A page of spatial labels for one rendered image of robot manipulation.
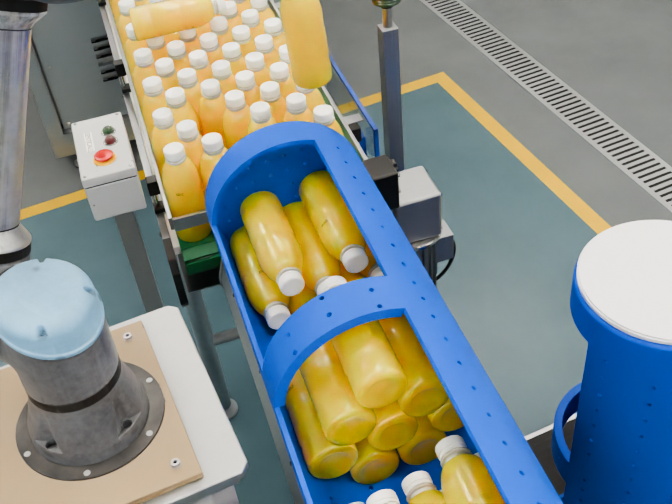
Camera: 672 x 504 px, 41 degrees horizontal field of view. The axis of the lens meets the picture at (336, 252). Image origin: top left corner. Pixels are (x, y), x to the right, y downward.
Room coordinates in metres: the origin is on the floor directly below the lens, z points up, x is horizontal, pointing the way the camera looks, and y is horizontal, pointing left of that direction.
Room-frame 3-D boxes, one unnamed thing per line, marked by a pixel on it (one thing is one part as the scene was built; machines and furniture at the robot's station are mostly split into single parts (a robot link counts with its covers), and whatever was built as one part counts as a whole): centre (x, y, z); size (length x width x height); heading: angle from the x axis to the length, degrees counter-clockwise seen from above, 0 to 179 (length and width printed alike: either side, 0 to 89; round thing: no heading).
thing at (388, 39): (1.76, -0.17, 0.55); 0.04 x 0.04 x 1.10; 13
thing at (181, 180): (1.38, 0.28, 1.00); 0.07 x 0.07 x 0.19
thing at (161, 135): (1.51, 0.31, 1.00); 0.07 x 0.07 x 0.19
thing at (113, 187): (1.43, 0.42, 1.05); 0.20 x 0.10 x 0.10; 13
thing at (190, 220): (1.38, 0.11, 0.96); 0.40 x 0.01 x 0.03; 103
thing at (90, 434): (0.73, 0.34, 1.21); 0.15 x 0.15 x 0.10
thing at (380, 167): (1.39, -0.09, 0.95); 0.10 x 0.07 x 0.10; 103
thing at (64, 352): (0.74, 0.34, 1.33); 0.13 x 0.12 x 0.14; 53
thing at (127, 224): (1.43, 0.42, 0.50); 0.04 x 0.04 x 1.00; 13
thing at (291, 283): (0.99, 0.07, 1.11); 0.04 x 0.02 x 0.04; 103
